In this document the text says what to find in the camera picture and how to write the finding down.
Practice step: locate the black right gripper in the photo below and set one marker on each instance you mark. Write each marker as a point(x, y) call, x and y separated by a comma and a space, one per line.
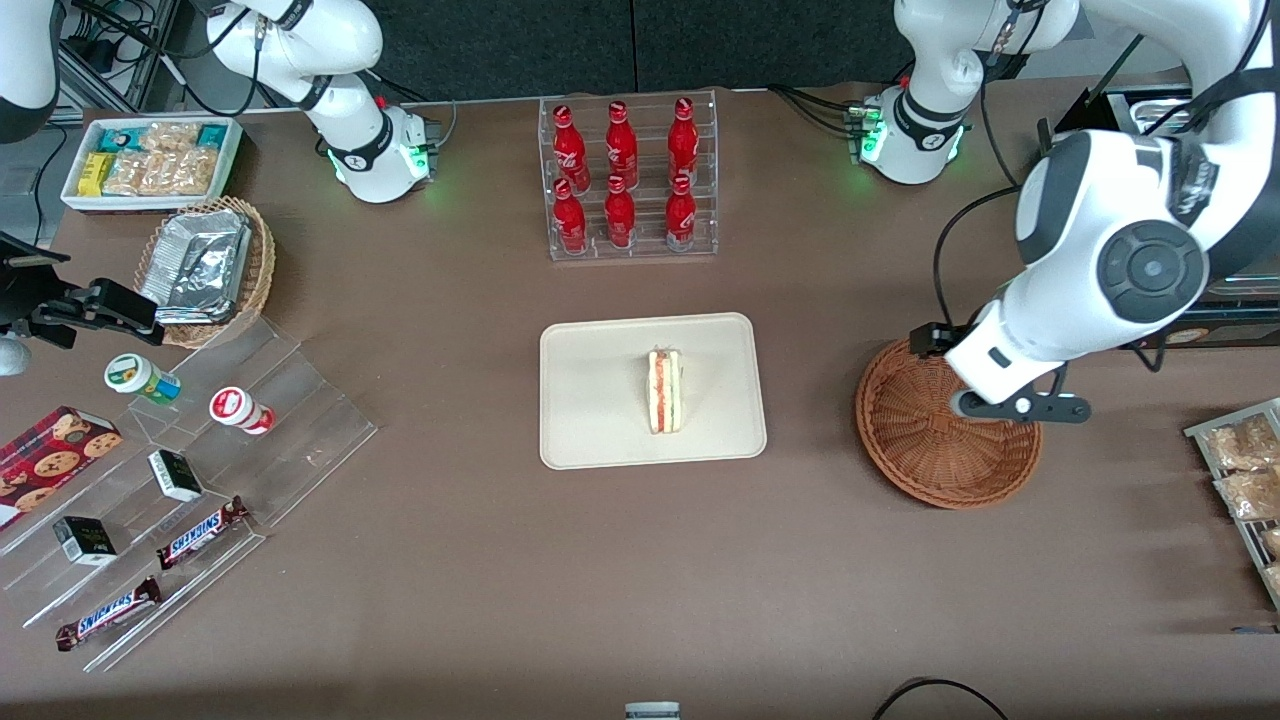
point(22, 297)

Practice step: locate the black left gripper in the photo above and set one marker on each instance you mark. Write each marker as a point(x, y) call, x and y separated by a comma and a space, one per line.
point(931, 340)

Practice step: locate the triangular sandwich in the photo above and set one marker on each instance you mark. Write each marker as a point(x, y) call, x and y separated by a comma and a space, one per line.
point(664, 392)

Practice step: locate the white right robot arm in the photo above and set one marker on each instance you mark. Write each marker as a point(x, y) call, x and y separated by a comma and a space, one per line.
point(350, 110)

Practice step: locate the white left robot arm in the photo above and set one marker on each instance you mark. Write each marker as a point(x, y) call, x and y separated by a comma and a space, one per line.
point(1100, 220)

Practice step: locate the brown round wicker basket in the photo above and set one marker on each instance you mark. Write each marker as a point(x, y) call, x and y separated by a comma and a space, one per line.
point(930, 450)

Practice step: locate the light oval wicker basket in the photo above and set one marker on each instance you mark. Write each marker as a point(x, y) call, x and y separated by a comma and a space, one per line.
point(258, 270)

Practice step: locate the beige rectangular tray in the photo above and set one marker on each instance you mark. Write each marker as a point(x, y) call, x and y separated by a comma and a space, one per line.
point(600, 390)

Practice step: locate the green lid yogurt cup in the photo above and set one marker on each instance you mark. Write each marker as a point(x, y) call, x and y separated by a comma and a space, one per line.
point(135, 375)

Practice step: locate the silver foil pack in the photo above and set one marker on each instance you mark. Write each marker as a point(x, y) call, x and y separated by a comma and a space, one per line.
point(190, 317)
point(195, 260)

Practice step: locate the white rectangular snack bin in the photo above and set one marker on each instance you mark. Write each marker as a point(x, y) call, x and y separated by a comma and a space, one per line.
point(75, 202)

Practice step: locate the red lid yogurt cup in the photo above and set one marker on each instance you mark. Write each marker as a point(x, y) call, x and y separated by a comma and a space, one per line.
point(235, 407)

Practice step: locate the clear bag of crackers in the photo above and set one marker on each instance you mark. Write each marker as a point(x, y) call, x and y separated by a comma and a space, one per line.
point(133, 173)
point(170, 137)
point(190, 172)

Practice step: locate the yellow snack pack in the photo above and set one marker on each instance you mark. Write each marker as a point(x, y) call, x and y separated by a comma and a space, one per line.
point(95, 175)

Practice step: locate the red cookie box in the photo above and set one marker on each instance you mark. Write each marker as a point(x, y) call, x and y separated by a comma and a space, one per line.
point(50, 460)

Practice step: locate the small black carton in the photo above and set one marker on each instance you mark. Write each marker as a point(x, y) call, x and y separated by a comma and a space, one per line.
point(175, 475)
point(85, 540)

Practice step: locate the teal snack pack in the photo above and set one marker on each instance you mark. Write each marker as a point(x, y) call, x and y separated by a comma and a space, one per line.
point(212, 136)
point(120, 139)

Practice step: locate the clear acrylic stepped display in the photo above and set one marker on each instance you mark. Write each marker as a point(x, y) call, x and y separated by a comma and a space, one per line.
point(300, 420)

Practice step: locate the Snickers chocolate bar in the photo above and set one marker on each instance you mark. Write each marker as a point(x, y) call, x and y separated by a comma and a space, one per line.
point(200, 533)
point(105, 615)

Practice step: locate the red cola bottle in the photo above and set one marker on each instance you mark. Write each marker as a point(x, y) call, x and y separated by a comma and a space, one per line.
point(570, 220)
point(619, 215)
point(680, 215)
point(570, 150)
point(621, 145)
point(683, 140)

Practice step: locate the clear acrylic bottle rack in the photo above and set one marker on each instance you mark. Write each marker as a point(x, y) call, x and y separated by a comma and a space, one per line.
point(645, 245)

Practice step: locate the black food warmer machine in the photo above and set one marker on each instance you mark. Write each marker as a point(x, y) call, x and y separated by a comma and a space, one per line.
point(1240, 325)

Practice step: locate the steel warmer pan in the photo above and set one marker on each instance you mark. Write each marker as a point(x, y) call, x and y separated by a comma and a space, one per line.
point(1160, 105)

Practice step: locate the clear bag of fried snacks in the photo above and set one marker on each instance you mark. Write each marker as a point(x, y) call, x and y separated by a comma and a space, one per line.
point(1274, 578)
point(1272, 542)
point(1245, 445)
point(1250, 495)

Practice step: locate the small grey box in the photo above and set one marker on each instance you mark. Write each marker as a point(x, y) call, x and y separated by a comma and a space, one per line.
point(652, 711)

